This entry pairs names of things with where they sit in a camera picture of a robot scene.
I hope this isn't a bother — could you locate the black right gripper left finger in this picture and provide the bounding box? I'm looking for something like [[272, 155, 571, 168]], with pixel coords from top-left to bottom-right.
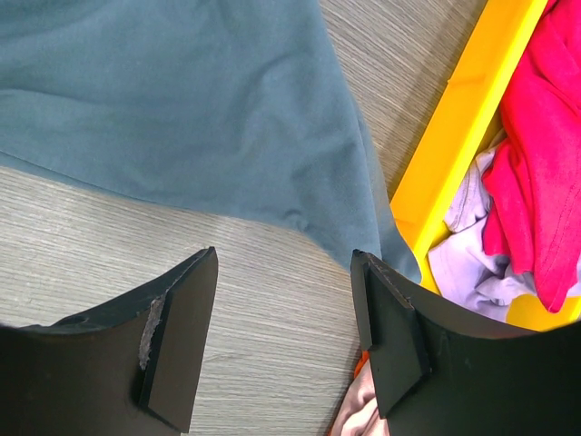
[[1, 248, 219, 435]]

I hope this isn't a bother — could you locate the magenta pink t shirt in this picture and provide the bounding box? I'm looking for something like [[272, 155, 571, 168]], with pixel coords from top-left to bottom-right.
[[481, 0, 581, 313]]

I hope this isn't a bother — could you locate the light pink folded t shirt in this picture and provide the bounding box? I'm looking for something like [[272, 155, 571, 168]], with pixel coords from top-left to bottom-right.
[[330, 362, 389, 436]]

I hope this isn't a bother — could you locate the grey-blue t shirt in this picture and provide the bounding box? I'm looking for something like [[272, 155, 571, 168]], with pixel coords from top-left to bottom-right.
[[1, 1, 421, 281]]

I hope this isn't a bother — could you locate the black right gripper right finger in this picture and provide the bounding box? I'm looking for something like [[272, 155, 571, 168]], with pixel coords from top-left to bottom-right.
[[350, 251, 580, 435]]

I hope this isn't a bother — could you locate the orange folded t shirt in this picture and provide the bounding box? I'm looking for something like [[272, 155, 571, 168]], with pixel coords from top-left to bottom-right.
[[353, 351, 369, 378]]

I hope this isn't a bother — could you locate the lavender purple t shirt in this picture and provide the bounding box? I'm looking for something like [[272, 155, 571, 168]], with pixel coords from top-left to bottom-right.
[[427, 131, 581, 322]]

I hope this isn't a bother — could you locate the yellow plastic tray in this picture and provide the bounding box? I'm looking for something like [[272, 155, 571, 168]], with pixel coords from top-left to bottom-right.
[[392, 1, 580, 331]]

